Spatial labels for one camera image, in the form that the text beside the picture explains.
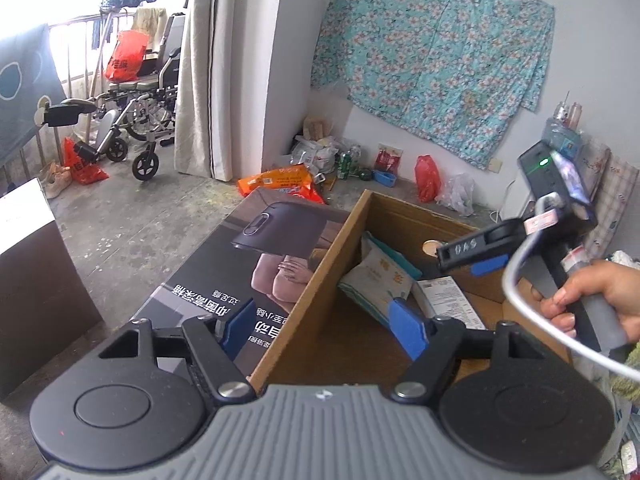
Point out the red food packet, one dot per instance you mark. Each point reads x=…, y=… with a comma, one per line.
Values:
x=389, y=160

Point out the metal balcony railing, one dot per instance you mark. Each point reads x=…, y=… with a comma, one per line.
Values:
x=75, y=18

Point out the white crumpled trash bags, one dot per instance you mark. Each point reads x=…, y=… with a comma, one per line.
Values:
x=317, y=155

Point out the plaid rolled mat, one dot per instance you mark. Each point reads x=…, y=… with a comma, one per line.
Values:
x=620, y=200

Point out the printed appliance box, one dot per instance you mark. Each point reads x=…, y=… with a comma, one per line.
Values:
x=280, y=230

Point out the clear plastic bag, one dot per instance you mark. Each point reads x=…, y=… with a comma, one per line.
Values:
x=456, y=192

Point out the orange plastic bag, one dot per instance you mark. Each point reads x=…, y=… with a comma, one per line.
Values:
x=85, y=170

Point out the cream curtain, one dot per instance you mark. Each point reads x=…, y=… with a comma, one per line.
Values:
x=200, y=60

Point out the beige shoe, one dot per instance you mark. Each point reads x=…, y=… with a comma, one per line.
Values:
x=55, y=180

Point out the beige hanging towel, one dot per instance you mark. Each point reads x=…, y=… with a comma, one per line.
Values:
x=147, y=20

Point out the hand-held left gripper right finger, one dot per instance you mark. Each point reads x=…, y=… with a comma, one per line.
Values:
x=406, y=327

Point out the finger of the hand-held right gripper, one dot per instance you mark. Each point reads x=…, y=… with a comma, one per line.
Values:
x=487, y=265

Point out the red plastic bag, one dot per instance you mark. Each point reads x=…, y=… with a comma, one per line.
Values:
x=428, y=180

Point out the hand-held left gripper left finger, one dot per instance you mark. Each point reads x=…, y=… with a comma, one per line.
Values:
x=237, y=327

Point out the red shopping bag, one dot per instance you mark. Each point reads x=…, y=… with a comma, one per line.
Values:
x=125, y=57

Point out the green fuzzy cloth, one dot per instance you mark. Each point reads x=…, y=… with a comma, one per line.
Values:
x=627, y=387

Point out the dark blue circle-print blanket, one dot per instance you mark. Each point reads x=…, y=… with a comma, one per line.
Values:
x=25, y=75

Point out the blue water bottle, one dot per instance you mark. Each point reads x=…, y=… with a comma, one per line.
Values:
x=562, y=135

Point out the orange snack bag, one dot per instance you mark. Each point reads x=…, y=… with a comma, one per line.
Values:
x=275, y=180

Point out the clear slim bottle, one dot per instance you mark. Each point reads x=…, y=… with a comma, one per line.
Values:
x=562, y=110

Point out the brown cabinet white top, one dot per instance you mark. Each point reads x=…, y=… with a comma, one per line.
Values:
x=40, y=285

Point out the person's right hand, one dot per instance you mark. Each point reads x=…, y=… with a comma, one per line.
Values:
x=610, y=280

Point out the wall socket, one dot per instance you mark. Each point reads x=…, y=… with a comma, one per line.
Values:
x=494, y=166

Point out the wheelchair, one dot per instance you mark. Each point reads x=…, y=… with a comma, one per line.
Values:
x=150, y=90

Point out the brown cardboard box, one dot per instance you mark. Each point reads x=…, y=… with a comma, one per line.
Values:
x=325, y=340

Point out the teal floral wall cloth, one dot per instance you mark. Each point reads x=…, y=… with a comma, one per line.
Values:
x=425, y=50

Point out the pink cosmetic bottle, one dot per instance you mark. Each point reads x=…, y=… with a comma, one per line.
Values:
x=575, y=112

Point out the white printed paper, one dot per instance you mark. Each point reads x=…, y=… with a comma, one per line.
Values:
x=445, y=297

